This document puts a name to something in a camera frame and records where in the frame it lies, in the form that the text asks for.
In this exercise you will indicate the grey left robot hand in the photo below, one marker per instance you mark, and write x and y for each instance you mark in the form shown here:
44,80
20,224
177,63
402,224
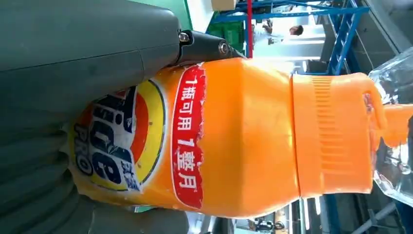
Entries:
80,48

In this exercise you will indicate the orange detergent bottle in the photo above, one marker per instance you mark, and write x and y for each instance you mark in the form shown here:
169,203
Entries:
245,139

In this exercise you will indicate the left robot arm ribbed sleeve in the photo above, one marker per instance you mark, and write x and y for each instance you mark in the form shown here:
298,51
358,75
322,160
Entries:
29,181

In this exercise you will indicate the green plastic crate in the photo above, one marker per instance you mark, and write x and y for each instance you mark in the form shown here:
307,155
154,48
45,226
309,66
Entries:
227,34

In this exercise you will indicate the cardboard box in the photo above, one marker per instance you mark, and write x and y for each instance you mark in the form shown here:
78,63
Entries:
223,4

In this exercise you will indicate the red pole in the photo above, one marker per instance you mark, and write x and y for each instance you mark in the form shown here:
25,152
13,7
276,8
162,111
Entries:
249,29

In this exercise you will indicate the person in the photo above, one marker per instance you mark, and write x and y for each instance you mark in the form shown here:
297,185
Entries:
296,30

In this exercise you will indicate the blue metal rack frame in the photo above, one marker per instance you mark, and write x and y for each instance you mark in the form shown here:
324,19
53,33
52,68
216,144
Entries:
342,38

